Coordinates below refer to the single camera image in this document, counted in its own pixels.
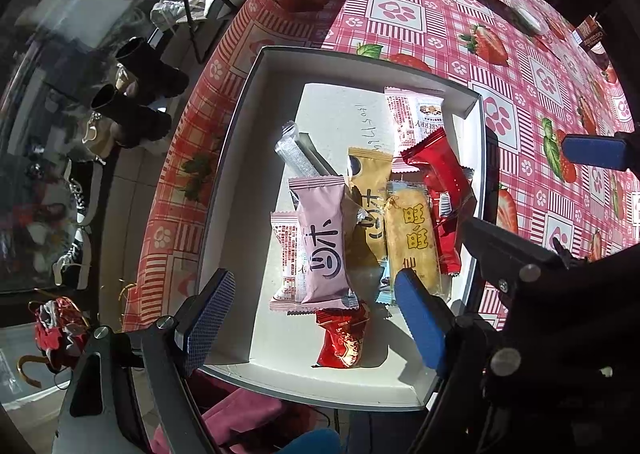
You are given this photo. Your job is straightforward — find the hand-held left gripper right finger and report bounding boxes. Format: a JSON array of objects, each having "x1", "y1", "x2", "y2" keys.
[{"x1": 394, "y1": 268, "x2": 508, "y2": 454}]

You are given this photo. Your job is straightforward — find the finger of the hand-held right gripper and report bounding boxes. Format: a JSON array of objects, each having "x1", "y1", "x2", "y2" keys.
[
  {"x1": 560, "y1": 131, "x2": 640, "y2": 173},
  {"x1": 460, "y1": 218, "x2": 572, "y2": 295}
]

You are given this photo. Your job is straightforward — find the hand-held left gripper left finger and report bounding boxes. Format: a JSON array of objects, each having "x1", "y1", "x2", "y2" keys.
[{"x1": 52, "y1": 268, "x2": 237, "y2": 454}]

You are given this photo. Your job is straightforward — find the light blue snack packet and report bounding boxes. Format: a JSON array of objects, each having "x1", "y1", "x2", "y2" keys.
[{"x1": 376, "y1": 256, "x2": 398, "y2": 307}]

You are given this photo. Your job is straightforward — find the crinkled red candy packet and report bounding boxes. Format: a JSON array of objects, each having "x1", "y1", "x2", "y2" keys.
[{"x1": 312, "y1": 304, "x2": 373, "y2": 370}]

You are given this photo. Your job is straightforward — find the yellow rice cracker packet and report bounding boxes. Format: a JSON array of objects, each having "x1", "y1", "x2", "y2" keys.
[{"x1": 382, "y1": 181, "x2": 451, "y2": 299}]

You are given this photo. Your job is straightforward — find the white snack packet red text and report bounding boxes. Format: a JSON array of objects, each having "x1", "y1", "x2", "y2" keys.
[{"x1": 269, "y1": 211, "x2": 311, "y2": 312}]

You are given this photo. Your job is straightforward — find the pink snack packet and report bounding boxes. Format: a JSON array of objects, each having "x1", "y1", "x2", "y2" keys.
[{"x1": 289, "y1": 175, "x2": 358, "y2": 309}]

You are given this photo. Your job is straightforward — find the gold snack packet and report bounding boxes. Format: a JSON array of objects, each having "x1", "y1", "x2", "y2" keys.
[{"x1": 345, "y1": 148, "x2": 393, "y2": 265}]

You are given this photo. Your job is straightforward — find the white snack packet with picture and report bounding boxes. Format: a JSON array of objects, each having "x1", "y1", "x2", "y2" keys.
[{"x1": 384, "y1": 86, "x2": 446, "y2": 155}]

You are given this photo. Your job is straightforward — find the silver snack packet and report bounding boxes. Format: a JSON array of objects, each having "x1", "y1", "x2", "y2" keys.
[{"x1": 274, "y1": 121, "x2": 341, "y2": 179}]

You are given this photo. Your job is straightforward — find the white cardboard box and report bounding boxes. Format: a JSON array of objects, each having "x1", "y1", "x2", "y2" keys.
[{"x1": 192, "y1": 46, "x2": 488, "y2": 410}]

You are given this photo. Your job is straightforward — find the pink cloth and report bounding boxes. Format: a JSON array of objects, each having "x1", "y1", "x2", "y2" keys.
[{"x1": 150, "y1": 391, "x2": 321, "y2": 454}]

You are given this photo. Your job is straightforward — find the brown drink carton with straw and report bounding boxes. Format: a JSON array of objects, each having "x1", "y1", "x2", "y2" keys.
[{"x1": 572, "y1": 14, "x2": 608, "y2": 57}]

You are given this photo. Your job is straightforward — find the clear plastic lid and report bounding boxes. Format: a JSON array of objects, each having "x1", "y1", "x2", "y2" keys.
[{"x1": 510, "y1": 0, "x2": 550, "y2": 37}]

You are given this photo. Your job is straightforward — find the black and white sneaker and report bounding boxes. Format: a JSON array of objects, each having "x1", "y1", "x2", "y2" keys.
[
  {"x1": 65, "y1": 159, "x2": 96, "y2": 227},
  {"x1": 52, "y1": 226, "x2": 93, "y2": 289}
]

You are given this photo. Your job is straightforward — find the person's blue trouser leg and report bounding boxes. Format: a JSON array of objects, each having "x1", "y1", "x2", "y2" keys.
[{"x1": 277, "y1": 428, "x2": 343, "y2": 454}]

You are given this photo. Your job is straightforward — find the strawberry print tablecloth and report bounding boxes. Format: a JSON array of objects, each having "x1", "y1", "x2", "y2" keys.
[{"x1": 122, "y1": 0, "x2": 640, "y2": 335}]

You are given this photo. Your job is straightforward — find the cream shoe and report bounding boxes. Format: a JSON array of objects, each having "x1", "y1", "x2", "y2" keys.
[
  {"x1": 82, "y1": 114, "x2": 118, "y2": 165},
  {"x1": 115, "y1": 64, "x2": 138, "y2": 94}
]

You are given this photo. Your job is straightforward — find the black boot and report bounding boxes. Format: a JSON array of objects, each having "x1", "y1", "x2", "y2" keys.
[
  {"x1": 115, "y1": 37, "x2": 190, "y2": 99},
  {"x1": 91, "y1": 85, "x2": 172, "y2": 149}
]

